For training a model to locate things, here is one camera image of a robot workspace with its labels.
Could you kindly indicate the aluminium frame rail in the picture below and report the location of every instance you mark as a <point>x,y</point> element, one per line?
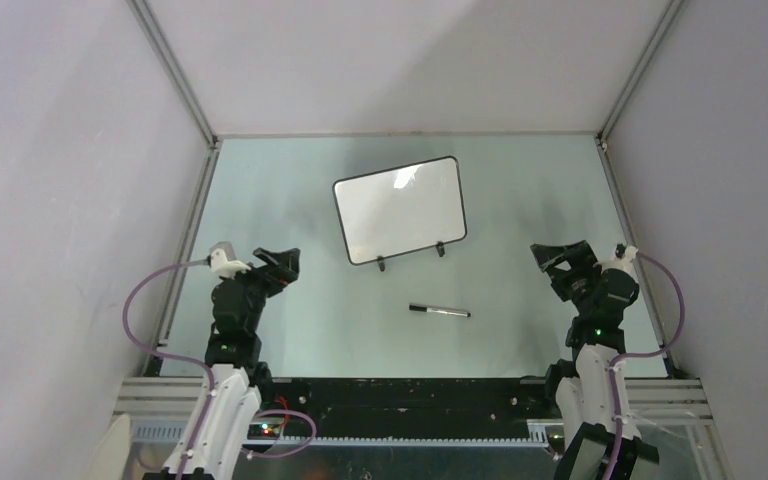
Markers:
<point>652,402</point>

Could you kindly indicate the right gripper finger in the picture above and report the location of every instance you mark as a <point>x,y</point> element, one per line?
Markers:
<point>579,253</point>
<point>548,257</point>

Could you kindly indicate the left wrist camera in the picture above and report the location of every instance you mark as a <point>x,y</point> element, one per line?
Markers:
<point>223,261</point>

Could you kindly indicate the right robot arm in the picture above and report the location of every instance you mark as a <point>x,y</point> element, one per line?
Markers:
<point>601,437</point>

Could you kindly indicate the black framed whiteboard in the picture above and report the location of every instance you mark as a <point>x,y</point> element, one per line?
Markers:
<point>401,210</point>

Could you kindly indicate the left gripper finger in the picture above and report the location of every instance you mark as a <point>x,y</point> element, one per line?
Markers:
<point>271,257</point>
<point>288,264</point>

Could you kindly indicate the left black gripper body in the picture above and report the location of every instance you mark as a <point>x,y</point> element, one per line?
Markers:
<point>267,281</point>

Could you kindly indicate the black white marker pen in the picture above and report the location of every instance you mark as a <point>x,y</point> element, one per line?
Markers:
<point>439,310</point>

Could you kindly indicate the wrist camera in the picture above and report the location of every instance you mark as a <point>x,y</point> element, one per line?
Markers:
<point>223,261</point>
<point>622,259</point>

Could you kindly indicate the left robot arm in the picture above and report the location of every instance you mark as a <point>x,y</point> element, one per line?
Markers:
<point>230,394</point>

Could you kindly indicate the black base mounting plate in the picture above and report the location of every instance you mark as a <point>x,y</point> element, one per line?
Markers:
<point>416,409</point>

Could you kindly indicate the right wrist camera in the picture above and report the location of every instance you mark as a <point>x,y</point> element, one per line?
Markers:
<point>622,259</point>

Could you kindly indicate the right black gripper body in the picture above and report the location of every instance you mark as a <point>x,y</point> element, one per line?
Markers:
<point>576,283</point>

